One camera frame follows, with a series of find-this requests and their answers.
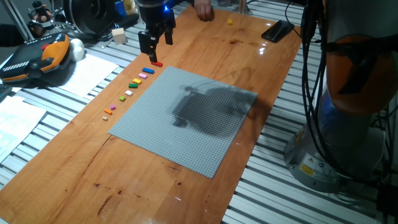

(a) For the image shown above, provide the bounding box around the aluminium frame post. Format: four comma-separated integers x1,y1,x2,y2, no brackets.
238,0,252,15

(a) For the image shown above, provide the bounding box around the grey slanted frame strut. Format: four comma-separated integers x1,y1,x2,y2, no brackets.
2,0,35,42

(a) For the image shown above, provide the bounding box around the black keyboard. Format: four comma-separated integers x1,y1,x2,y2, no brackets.
0,83,13,102

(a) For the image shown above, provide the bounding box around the wooden board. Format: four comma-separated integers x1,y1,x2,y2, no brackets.
0,4,302,224

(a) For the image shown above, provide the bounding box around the black round object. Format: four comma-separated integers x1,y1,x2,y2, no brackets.
63,0,118,35

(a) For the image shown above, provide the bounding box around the grey Lego baseplate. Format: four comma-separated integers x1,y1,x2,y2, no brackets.
108,65,259,180

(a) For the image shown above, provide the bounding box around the pale wooden cube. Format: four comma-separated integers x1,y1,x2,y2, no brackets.
111,27,128,45

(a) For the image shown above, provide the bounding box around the black smartphone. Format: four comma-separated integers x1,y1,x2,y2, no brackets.
261,19,295,44

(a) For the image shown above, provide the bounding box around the blue bag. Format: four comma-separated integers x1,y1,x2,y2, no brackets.
114,0,126,17

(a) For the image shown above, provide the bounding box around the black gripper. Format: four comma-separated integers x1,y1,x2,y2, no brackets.
136,0,177,63

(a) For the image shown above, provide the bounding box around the orange and black teach pendant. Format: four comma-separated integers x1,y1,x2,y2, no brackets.
0,32,72,83

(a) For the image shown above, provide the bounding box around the white paper sheet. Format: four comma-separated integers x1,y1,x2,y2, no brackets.
57,53,120,98
0,95,47,164

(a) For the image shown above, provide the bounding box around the white rounded object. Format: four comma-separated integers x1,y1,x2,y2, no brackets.
68,38,86,62

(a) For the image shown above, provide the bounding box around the person's right hand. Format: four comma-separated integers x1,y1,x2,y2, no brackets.
194,0,215,22

